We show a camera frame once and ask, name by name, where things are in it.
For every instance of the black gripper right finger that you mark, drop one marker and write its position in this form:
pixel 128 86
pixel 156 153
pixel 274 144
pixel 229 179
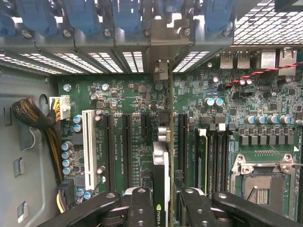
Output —
pixel 196 208

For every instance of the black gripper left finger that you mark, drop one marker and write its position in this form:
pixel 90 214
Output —
pixel 140 208

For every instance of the black RAM slot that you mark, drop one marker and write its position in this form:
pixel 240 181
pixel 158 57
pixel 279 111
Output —
pixel 212 160
pixel 226 160
pixel 219 160

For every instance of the CPU socket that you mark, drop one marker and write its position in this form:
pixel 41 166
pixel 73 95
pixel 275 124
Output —
pixel 262 189

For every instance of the black power connector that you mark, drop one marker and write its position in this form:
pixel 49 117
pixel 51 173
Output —
pixel 68 189

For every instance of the white expansion slot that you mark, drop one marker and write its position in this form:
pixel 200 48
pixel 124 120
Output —
pixel 94 142

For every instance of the short black expansion slot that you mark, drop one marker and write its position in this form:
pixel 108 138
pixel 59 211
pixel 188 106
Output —
pixel 145 125

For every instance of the green motherboard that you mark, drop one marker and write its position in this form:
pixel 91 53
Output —
pixel 118 104

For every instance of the white power connector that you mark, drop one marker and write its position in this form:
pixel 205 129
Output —
pixel 64 106

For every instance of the black open PC case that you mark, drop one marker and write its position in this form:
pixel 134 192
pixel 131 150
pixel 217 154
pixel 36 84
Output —
pixel 9 165

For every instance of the blue slot latch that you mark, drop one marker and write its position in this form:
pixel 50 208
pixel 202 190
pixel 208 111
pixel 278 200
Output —
pixel 36 16
pixel 81 16
pixel 6 26
pixel 217 16
pixel 126 16

